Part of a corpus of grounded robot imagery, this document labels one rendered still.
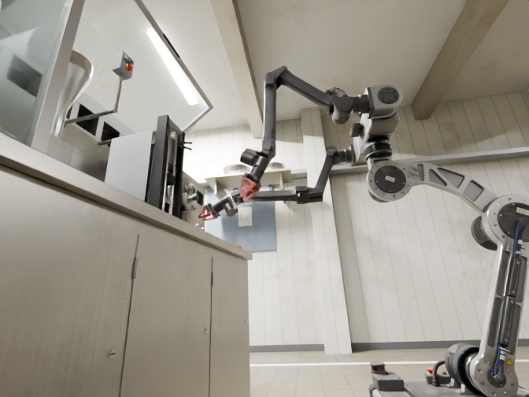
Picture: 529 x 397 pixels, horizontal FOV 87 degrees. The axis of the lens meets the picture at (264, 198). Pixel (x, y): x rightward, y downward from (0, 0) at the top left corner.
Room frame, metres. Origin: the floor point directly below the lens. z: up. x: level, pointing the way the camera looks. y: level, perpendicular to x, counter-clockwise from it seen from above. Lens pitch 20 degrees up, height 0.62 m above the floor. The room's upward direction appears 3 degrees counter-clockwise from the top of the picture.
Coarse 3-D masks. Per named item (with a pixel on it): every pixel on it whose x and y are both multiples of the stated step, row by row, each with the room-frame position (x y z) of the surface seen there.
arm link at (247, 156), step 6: (264, 144) 1.07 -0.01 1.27; (270, 144) 1.06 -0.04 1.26; (246, 150) 1.11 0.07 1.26; (252, 150) 1.10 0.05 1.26; (258, 150) 1.09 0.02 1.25; (264, 150) 1.07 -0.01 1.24; (240, 156) 1.10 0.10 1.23; (246, 156) 1.09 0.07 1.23; (252, 156) 1.09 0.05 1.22; (264, 156) 1.10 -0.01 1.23; (246, 162) 1.11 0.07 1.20
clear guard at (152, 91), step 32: (96, 0) 0.83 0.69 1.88; (128, 0) 0.88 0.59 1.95; (96, 32) 0.94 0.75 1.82; (128, 32) 1.00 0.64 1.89; (96, 64) 1.05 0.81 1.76; (160, 64) 1.21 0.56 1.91; (96, 96) 1.19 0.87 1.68; (128, 96) 1.29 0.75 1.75; (160, 96) 1.39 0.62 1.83; (192, 96) 1.51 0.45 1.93
